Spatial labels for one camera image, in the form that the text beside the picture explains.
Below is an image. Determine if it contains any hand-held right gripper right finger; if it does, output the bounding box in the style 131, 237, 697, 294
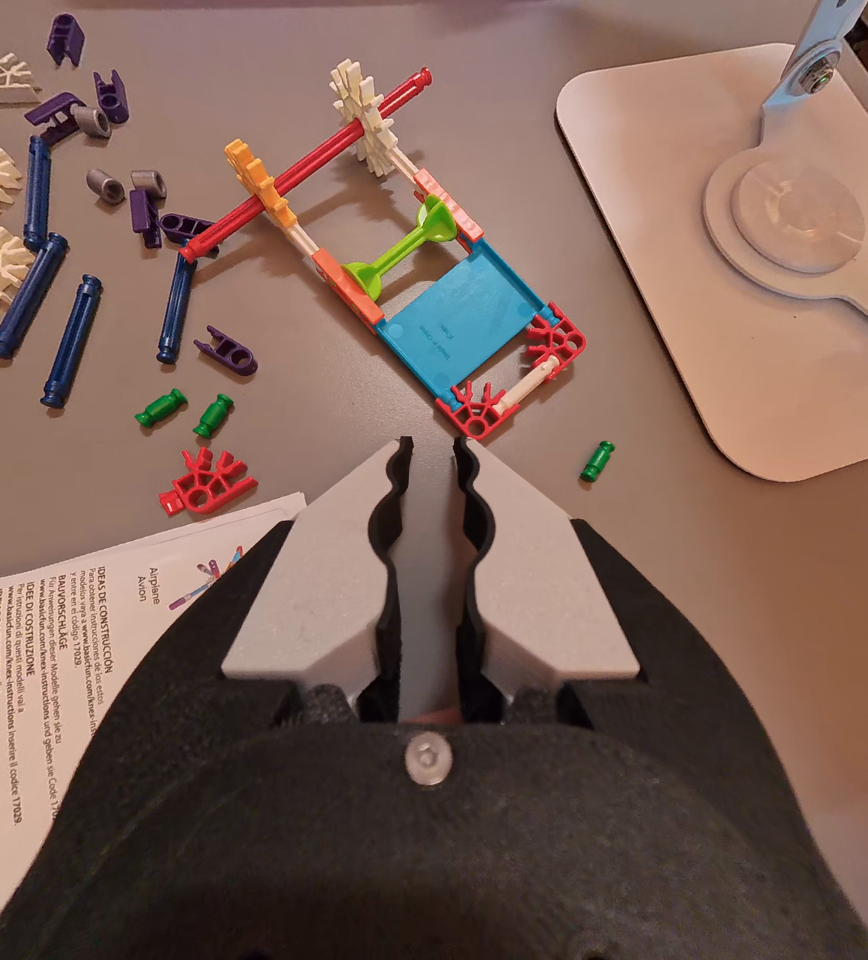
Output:
454, 436, 641, 711

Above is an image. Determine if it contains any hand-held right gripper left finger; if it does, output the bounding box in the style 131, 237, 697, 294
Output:
220, 436, 414, 714

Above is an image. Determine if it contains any purple clip connector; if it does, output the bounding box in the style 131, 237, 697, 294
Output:
194, 324, 260, 377
130, 187, 164, 251
160, 213, 218, 247
25, 91, 90, 144
92, 69, 130, 126
46, 13, 85, 68

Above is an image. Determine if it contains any instruction leaflet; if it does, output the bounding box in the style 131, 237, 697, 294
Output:
0, 491, 308, 946

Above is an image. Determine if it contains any colourful toy construction model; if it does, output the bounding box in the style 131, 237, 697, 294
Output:
224, 58, 590, 441

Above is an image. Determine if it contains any blue toy rod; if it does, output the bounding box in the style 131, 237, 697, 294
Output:
23, 135, 53, 252
39, 275, 104, 409
156, 251, 196, 366
0, 232, 71, 360

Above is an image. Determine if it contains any grey fan connector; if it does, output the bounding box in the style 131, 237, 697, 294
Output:
0, 52, 42, 103

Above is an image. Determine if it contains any red fan connector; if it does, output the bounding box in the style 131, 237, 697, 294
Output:
158, 448, 260, 518

